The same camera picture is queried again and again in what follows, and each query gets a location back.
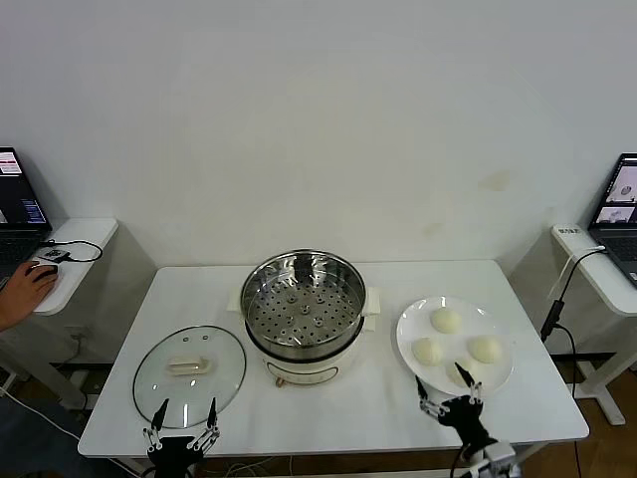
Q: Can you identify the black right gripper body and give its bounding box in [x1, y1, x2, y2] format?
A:
[436, 394, 500, 460]

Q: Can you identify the round glass pot lid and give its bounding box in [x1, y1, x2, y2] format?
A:
[132, 325, 248, 430]

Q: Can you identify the person's dark clothed leg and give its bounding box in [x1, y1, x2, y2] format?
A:
[0, 395, 101, 478]

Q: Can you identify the thin black hub cable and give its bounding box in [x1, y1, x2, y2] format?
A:
[42, 239, 104, 264]

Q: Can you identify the white side desk with strip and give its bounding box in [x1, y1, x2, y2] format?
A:
[549, 223, 637, 425]

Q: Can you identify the grey laptop with camera views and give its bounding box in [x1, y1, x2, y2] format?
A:
[586, 152, 637, 288]

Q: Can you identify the black laptop with dark screen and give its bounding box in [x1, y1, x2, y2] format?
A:
[0, 145, 54, 293]

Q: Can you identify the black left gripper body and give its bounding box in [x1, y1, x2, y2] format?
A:
[146, 436, 201, 478]

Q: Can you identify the white steamed baozi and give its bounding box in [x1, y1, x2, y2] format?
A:
[430, 307, 463, 334]
[411, 337, 444, 367]
[445, 357, 482, 387]
[467, 335, 503, 363]

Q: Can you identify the white laptop cable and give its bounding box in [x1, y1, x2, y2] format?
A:
[546, 243, 607, 300]

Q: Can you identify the round white plate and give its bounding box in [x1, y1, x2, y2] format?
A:
[395, 296, 516, 398]

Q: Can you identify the white electric cooker base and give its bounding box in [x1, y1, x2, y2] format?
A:
[226, 287, 383, 388]

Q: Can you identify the perforated steel steamer basket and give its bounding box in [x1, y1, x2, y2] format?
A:
[240, 250, 367, 358]

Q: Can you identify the white side desk with mouse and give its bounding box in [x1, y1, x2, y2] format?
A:
[0, 217, 120, 414]

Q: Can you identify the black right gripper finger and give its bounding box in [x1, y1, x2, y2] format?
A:
[454, 360, 485, 404]
[415, 375, 449, 418]

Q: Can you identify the black computer mouse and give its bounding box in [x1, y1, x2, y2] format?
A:
[27, 262, 60, 283]

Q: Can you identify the person's bare hand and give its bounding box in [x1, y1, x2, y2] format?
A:
[0, 261, 61, 333]

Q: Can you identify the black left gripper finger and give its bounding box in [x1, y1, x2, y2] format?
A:
[142, 397, 171, 452]
[187, 395, 222, 452]

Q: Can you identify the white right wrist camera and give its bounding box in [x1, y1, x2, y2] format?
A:
[483, 441, 518, 472]

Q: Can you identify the black cable with adapter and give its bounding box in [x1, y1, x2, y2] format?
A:
[539, 247, 608, 399]

